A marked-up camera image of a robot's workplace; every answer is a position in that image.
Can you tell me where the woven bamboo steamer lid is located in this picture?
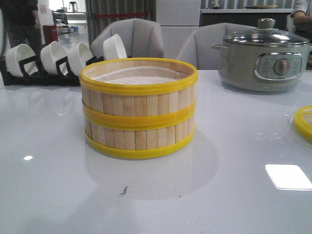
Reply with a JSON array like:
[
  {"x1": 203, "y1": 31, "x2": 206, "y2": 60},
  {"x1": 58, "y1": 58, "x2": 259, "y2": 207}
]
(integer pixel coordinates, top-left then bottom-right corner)
[{"x1": 293, "y1": 105, "x2": 312, "y2": 142}]

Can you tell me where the black dish rack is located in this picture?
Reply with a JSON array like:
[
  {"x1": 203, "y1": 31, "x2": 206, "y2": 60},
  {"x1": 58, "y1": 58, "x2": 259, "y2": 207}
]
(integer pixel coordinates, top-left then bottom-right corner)
[{"x1": 0, "y1": 56, "x2": 104, "y2": 86}]

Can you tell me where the white bowl right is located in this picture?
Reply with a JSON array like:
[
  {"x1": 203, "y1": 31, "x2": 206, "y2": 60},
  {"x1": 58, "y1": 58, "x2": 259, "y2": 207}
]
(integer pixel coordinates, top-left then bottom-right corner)
[{"x1": 103, "y1": 34, "x2": 127, "y2": 60}]

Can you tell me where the glass pot lid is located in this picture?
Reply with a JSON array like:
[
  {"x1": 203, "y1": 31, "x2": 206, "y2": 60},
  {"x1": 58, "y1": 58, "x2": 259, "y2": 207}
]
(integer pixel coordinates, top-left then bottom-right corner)
[{"x1": 224, "y1": 18, "x2": 310, "y2": 46}]

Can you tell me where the person in dark clothes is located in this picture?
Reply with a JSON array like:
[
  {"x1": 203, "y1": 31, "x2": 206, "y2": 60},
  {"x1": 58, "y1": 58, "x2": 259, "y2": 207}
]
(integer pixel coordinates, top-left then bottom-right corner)
[{"x1": 0, "y1": 0, "x2": 42, "y2": 58}]

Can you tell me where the white bowl far left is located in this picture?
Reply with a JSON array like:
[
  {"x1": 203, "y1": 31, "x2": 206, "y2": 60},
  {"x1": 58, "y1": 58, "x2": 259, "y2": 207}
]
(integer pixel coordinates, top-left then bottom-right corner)
[{"x1": 5, "y1": 44, "x2": 35, "y2": 78}]

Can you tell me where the dark counter with shelf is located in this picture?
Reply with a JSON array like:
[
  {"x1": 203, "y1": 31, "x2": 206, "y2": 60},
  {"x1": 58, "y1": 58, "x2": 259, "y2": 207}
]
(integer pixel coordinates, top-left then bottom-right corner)
[{"x1": 199, "y1": 9, "x2": 293, "y2": 30}]

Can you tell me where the grey electric cooking pot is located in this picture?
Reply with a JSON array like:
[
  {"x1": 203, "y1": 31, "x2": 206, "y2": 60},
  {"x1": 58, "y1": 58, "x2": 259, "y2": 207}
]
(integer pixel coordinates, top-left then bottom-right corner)
[{"x1": 212, "y1": 43, "x2": 312, "y2": 92}]

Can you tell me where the seated person at right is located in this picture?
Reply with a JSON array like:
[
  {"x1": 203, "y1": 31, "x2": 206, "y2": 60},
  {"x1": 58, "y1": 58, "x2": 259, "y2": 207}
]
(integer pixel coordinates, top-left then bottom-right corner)
[{"x1": 291, "y1": 0, "x2": 312, "y2": 42}]

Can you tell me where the grey chair right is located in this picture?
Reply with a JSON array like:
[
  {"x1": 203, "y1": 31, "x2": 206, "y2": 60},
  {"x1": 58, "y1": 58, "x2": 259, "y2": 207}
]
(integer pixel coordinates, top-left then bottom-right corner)
[{"x1": 176, "y1": 22, "x2": 254, "y2": 70}]

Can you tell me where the white cabinet background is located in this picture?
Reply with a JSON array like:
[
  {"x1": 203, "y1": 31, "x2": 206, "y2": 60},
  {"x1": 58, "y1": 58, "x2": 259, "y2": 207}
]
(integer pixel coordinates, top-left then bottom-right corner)
[{"x1": 156, "y1": 0, "x2": 201, "y2": 59}]

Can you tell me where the bamboo steamer drawer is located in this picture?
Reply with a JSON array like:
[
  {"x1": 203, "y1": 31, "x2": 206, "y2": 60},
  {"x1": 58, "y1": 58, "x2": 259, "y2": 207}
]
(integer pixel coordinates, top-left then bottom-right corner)
[
  {"x1": 79, "y1": 58, "x2": 198, "y2": 129},
  {"x1": 85, "y1": 117, "x2": 195, "y2": 159}
]

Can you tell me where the grey chair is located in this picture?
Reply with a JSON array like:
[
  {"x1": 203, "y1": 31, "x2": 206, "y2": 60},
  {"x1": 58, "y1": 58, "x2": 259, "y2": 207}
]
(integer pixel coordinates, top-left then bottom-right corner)
[
  {"x1": 90, "y1": 18, "x2": 164, "y2": 58},
  {"x1": 176, "y1": 22, "x2": 254, "y2": 70}
]

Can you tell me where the white bowl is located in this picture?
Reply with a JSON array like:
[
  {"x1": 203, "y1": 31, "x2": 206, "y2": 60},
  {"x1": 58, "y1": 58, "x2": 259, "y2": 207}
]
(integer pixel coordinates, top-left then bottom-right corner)
[
  {"x1": 5, "y1": 44, "x2": 35, "y2": 78},
  {"x1": 67, "y1": 42, "x2": 93, "y2": 76},
  {"x1": 103, "y1": 34, "x2": 127, "y2": 60},
  {"x1": 40, "y1": 41, "x2": 67, "y2": 75}
]

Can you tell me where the grey chair left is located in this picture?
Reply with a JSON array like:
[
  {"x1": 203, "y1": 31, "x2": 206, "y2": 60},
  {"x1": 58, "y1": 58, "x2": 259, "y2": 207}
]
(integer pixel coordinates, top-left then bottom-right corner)
[{"x1": 90, "y1": 18, "x2": 164, "y2": 58}]

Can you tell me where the red cylindrical bin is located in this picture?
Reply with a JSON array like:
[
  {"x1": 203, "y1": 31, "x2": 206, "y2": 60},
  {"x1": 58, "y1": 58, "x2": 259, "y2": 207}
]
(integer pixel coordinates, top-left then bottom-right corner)
[{"x1": 43, "y1": 24, "x2": 58, "y2": 45}]

